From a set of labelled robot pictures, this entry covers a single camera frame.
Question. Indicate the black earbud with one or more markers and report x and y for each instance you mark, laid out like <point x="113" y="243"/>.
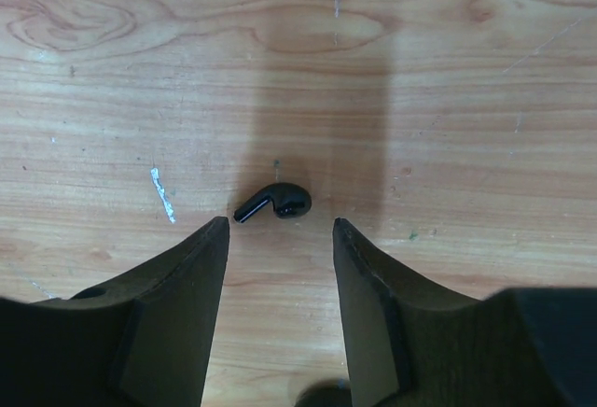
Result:
<point x="288" y="200"/>

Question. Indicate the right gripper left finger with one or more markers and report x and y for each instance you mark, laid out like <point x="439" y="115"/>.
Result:
<point x="142" y="338"/>

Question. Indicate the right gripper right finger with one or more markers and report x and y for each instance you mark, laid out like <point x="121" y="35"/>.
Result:
<point x="411" y="342"/>

